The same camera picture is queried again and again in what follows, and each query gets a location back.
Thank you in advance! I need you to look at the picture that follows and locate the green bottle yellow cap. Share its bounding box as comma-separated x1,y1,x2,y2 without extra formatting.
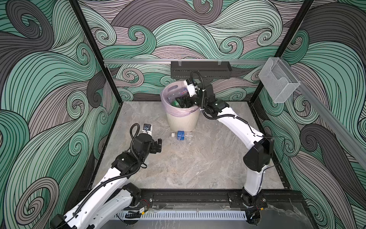
171,100,181,108

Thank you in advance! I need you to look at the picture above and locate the aluminium rail right wall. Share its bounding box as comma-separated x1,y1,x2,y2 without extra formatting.
282,60,366,168

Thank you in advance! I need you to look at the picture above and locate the aluminium rail wall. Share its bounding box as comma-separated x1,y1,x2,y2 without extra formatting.
282,60,366,168
103,58,267,65

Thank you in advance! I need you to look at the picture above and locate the black wall shelf tray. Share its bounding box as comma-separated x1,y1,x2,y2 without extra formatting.
171,61,233,80

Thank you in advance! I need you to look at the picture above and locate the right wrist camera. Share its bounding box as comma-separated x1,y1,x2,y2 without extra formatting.
184,79,197,97

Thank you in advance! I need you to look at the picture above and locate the white slotted cable duct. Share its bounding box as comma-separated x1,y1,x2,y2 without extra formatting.
132,210,247,221

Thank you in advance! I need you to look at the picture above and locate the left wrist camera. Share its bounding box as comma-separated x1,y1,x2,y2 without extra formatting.
142,124,152,135

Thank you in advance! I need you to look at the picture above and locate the clear acrylic wall holder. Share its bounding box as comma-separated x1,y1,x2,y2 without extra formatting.
259,57,300,104

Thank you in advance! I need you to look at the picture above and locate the pink plastic bin liner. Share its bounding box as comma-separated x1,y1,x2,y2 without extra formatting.
160,81,199,117

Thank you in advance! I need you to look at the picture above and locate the cream ribbed waste bin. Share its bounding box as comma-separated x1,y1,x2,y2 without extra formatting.
165,81,201,132

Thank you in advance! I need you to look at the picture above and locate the clear Ganten bottle white cap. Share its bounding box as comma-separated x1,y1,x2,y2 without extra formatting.
170,88,188,99

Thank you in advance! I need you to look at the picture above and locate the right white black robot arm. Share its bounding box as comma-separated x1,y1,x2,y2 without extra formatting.
172,80,274,205

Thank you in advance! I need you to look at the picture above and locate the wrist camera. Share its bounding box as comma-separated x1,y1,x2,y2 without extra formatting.
142,124,152,135
184,79,197,97

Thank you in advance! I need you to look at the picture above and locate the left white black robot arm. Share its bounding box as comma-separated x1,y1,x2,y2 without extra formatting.
50,133,162,229

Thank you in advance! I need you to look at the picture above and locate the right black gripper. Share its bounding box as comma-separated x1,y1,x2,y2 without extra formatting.
177,89,210,109

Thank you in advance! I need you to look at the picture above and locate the blue label bottle white cap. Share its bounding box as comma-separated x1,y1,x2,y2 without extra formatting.
171,131,193,141

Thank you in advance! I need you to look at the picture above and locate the aluminium rail back wall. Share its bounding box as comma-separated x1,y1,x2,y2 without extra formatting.
103,58,267,65

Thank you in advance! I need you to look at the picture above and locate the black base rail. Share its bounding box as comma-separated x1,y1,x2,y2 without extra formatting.
132,189,304,209

